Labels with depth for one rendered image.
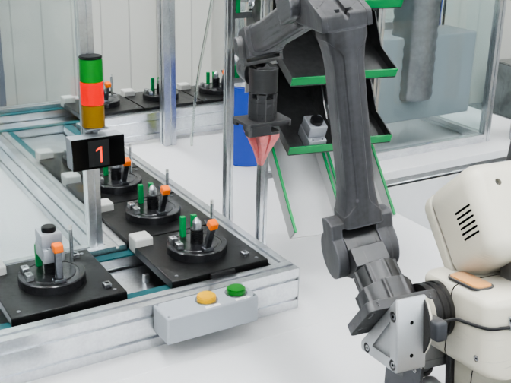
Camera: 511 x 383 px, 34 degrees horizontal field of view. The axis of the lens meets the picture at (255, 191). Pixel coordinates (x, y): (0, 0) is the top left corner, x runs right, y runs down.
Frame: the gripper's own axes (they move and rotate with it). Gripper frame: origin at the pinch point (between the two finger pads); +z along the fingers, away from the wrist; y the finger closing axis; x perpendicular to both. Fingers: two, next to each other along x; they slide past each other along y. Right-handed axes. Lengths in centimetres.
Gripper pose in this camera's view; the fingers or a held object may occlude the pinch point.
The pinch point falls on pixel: (260, 160)
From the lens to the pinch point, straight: 168.9
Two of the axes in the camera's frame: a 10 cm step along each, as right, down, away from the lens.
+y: -8.6, 1.7, -4.9
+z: -0.3, 9.3, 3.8
